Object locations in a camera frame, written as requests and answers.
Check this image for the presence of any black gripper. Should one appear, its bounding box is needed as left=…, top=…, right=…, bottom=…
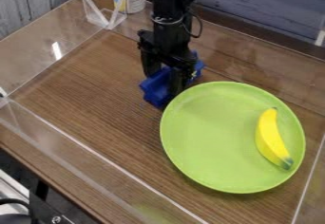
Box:
left=137, top=18, right=196, bottom=96

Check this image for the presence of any blue plastic block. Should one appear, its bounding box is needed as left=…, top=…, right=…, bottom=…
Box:
left=139, top=50, right=204, bottom=108

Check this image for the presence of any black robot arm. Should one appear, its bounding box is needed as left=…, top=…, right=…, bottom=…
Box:
left=137, top=0, right=197, bottom=96

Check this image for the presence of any green round plate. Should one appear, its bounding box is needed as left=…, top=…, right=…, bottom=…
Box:
left=160, top=82, right=306, bottom=194

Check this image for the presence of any yellow toy banana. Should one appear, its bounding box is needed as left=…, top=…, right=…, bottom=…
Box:
left=255, top=107, right=292, bottom=170

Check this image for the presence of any clear acrylic enclosure wall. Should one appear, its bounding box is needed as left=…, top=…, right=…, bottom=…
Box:
left=0, top=0, right=325, bottom=224

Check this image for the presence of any black cable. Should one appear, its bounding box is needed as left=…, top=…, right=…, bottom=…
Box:
left=0, top=196, right=45, bottom=224

